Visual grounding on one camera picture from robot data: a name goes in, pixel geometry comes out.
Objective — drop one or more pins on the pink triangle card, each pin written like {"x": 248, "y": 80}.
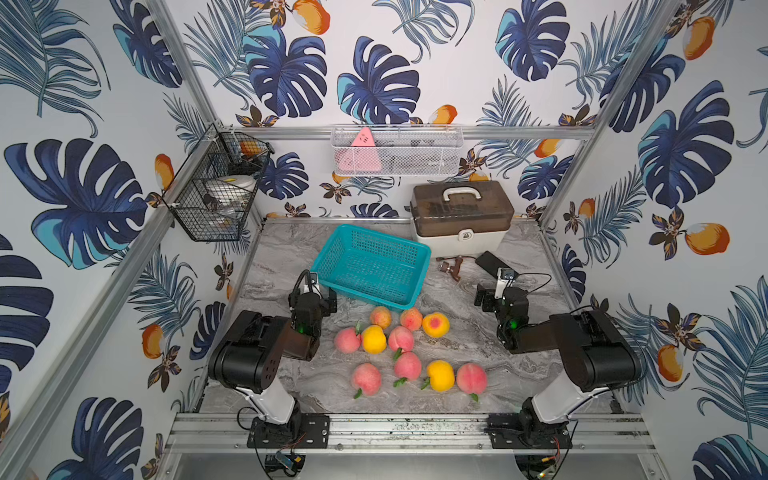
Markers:
{"x": 361, "y": 156}

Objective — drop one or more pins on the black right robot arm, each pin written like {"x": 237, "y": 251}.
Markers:
{"x": 595, "y": 356}

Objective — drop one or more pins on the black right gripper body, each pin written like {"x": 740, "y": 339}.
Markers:
{"x": 498, "y": 300}

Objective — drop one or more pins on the small brown tool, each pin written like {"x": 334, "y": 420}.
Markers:
{"x": 451, "y": 266}

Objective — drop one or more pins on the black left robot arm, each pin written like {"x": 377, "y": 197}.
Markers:
{"x": 247, "y": 358}

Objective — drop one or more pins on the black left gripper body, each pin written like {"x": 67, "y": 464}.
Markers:
{"x": 313, "y": 299}

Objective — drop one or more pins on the yellow peach front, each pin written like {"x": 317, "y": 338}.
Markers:
{"x": 440, "y": 376}

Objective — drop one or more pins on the aluminium front rail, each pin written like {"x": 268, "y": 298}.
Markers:
{"x": 395, "y": 434}

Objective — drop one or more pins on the clear wall shelf tray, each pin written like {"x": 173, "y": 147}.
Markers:
{"x": 416, "y": 150}

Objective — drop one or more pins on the black phone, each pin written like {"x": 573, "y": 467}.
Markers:
{"x": 490, "y": 263}

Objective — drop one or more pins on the orange pink peach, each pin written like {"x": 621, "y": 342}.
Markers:
{"x": 411, "y": 319}
{"x": 382, "y": 317}

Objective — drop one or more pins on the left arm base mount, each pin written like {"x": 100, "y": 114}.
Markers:
{"x": 288, "y": 431}

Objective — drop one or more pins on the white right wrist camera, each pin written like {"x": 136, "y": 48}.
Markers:
{"x": 506, "y": 276}

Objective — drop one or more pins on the orange pink peach back left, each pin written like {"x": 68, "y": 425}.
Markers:
{"x": 382, "y": 317}

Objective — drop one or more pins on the yellow peach middle left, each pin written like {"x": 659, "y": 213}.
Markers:
{"x": 374, "y": 340}

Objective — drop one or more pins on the yellow red peach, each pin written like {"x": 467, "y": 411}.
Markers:
{"x": 436, "y": 325}

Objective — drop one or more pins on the orange pink peach back middle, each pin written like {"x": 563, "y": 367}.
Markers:
{"x": 411, "y": 319}

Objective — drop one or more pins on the teal plastic basket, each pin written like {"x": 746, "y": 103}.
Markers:
{"x": 374, "y": 267}

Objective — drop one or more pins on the brown lidded storage box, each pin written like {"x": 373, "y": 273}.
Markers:
{"x": 460, "y": 218}

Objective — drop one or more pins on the black wire wall basket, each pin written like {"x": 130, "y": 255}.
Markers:
{"x": 213, "y": 194}

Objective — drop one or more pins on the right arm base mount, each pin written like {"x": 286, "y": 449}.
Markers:
{"x": 522, "y": 431}

